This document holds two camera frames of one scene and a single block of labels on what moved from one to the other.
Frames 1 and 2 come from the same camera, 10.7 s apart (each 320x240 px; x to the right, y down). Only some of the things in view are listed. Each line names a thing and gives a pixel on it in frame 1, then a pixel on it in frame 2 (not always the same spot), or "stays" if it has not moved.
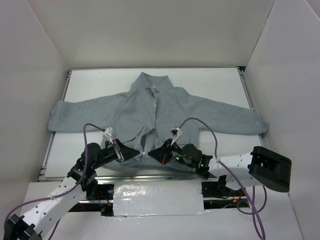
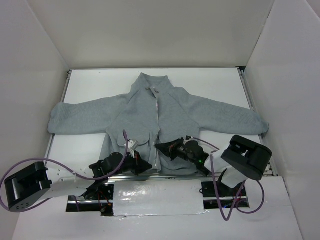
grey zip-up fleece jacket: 152,114 stays
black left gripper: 119,152 → 136,163
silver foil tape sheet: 158,197 stays
